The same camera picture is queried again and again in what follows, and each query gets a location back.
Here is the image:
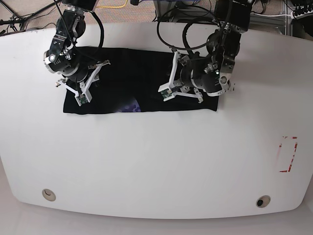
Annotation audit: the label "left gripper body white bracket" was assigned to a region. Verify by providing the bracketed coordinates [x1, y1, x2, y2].
[158, 51, 203, 101]

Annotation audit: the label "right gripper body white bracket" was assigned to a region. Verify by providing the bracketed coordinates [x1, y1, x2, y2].
[56, 60, 111, 103]

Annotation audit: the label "black printed T-shirt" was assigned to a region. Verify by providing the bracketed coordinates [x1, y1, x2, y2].
[63, 47, 219, 115]

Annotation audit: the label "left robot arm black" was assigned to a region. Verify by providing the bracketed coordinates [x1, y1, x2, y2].
[156, 0, 254, 103]

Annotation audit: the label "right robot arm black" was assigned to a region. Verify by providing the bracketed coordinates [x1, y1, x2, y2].
[44, 0, 110, 106]

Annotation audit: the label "black tripod legs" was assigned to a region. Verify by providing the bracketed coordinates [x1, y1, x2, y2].
[0, 0, 55, 36]

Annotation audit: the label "red tape rectangle marking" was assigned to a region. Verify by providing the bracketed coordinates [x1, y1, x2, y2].
[277, 136, 298, 173]

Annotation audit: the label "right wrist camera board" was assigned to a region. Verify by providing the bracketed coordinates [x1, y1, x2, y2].
[75, 94, 88, 106]

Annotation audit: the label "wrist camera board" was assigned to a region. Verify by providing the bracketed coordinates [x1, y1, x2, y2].
[75, 94, 88, 106]
[160, 89, 174, 102]

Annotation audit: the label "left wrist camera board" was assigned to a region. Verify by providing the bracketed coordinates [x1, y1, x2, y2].
[160, 89, 174, 102]

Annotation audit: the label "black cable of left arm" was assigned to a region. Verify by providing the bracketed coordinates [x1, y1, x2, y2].
[156, 0, 233, 52]

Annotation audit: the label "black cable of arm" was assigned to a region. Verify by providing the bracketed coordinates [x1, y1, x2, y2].
[156, 0, 233, 52]
[52, 0, 104, 62]

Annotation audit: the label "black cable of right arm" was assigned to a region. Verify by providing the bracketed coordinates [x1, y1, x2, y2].
[52, 0, 104, 62]

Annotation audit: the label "aluminium frame post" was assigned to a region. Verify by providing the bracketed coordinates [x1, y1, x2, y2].
[153, 0, 177, 22]

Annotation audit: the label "yellow cable on floor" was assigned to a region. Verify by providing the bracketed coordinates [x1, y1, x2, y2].
[95, 0, 128, 9]

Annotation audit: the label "left table cable grommet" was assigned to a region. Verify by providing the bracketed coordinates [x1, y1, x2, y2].
[42, 189, 56, 202]

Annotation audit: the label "table cable grommet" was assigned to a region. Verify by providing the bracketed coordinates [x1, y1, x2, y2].
[42, 189, 56, 202]
[256, 195, 271, 208]

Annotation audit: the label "white cable on floor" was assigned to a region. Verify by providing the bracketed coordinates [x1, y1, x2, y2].
[249, 11, 294, 18]

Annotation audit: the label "right table cable grommet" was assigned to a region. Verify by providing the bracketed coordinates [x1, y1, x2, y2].
[256, 195, 271, 208]

